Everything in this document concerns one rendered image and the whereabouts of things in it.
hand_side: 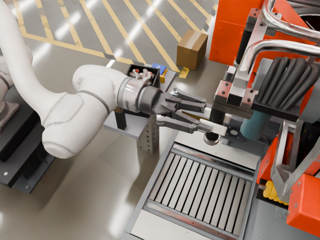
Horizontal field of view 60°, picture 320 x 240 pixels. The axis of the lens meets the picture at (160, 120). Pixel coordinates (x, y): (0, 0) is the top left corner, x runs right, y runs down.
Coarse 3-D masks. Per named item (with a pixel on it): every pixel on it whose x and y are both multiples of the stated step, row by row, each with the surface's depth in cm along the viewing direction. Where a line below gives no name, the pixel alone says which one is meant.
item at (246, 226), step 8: (256, 168) 143; (256, 176) 134; (256, 184) 134; (256, 192) 131; (248, 200) 133; (256, 200) 129; (248, 208) 125; (256, 208) 127; (248, 216) 124; (248, 224) 122; (240, 232) 123; (248, 232) 120
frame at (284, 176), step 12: (312, 60) 91; (288, 120) 97; (300, 120) 96; (288, 132) 98; (300, 132) 96; (276, 156) 90; (288, 156) 93; (312, 156) 53; (276, 168) 84; (288, 168) 86; (300, 168) 59; (312, 168) 54; (276, 180) 78; (288, 180) 66; (288, 192) 64
